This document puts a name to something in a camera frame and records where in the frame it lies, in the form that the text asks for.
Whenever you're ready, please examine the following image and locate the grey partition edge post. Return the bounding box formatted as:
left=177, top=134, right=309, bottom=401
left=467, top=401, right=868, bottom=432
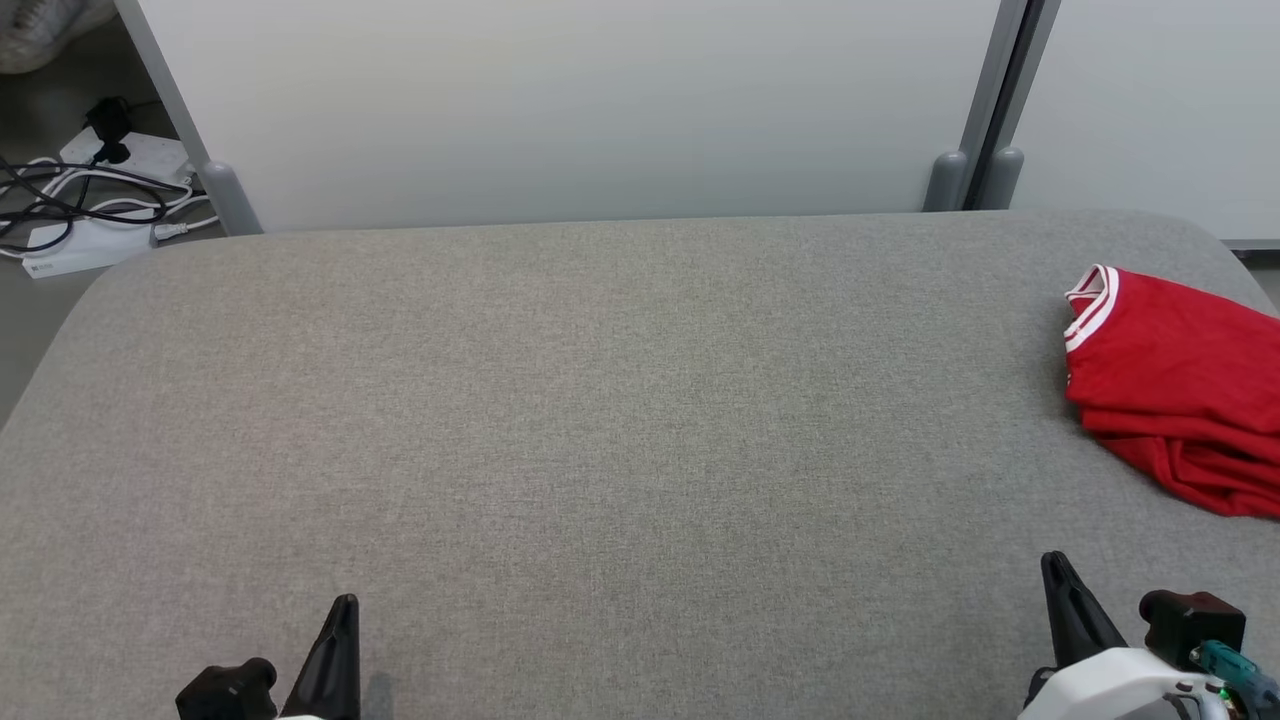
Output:
left=113, top=0, right=264, bottom=237

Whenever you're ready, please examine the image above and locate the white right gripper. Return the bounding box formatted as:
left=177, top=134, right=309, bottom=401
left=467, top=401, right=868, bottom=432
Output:
left=1018, top=550, right=1236, bottom=720

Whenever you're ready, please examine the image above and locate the white power strip with cords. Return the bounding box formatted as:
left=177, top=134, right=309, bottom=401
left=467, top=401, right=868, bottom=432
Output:
left=0, top=155, right=221, bottom=263

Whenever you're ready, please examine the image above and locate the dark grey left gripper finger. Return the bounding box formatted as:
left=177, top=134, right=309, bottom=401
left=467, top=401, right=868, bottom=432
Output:
left=280, top=593, right=361, bottom=720

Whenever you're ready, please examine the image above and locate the light grey partition post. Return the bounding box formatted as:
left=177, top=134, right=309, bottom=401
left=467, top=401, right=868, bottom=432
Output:
left=923, top=0, right=1031, bottom=213

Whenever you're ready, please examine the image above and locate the narrow white partition panel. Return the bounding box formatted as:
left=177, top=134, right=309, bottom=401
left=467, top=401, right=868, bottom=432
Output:
left=1010, top=0, right=1280, bottom=251

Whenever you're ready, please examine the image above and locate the wide white partition panel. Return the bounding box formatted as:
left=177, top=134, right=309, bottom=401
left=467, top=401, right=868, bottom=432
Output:
left=135, top=0, right=1001, bottom=233

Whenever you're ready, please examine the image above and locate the red white basketball jersey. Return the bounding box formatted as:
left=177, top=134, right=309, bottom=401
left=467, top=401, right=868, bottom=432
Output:
left=1062, top=263, right=1280, bottom=519

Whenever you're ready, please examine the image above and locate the dark grey partition post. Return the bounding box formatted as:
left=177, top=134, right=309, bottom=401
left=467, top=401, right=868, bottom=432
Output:
left=985, top=0, right=1063, bottom=211

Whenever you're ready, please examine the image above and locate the black cable tangle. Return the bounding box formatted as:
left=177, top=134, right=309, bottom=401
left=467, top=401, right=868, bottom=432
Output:
left=0, top=155, right=196, bottom=256

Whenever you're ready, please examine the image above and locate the teal cable connector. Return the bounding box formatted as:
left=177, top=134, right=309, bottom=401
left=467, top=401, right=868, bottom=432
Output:
left=1190, top=640, right=1280, bottom=706

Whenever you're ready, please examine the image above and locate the black plug adapter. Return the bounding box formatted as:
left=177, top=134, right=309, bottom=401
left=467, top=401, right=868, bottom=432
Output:
left=85, top=96, right=136, bottom=166

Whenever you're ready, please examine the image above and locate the pale grey woven object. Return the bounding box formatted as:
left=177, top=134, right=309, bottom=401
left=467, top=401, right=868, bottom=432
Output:
left=0, top=0, right=119, bottom=76

